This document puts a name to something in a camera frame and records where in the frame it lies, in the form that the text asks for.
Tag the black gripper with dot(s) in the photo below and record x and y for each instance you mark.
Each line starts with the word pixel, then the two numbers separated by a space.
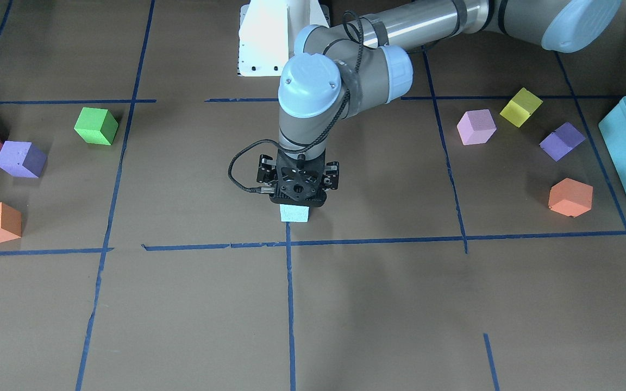
pixel 265 170

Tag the cyan foam block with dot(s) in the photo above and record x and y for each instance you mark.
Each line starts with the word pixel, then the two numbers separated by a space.
pixel 294 213

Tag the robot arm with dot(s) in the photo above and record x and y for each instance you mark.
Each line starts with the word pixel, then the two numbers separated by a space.
pixel 337 72

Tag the pink foam block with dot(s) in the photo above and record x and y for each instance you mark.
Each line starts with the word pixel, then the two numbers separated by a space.
pixel 476 127

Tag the green foam block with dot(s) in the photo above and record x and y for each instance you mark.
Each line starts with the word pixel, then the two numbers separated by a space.
pixel 96 126

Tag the yellow foam block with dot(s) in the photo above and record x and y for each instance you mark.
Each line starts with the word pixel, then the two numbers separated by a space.
pixel 521 107

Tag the purple foam block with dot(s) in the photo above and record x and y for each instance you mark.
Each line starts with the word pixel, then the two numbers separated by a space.
pixel 22 159
pixel 562 141

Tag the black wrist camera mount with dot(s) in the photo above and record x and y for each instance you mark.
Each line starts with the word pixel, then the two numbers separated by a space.
pixel 267 172

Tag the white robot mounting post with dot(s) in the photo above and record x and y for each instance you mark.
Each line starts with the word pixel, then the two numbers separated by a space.
pixel 268 30

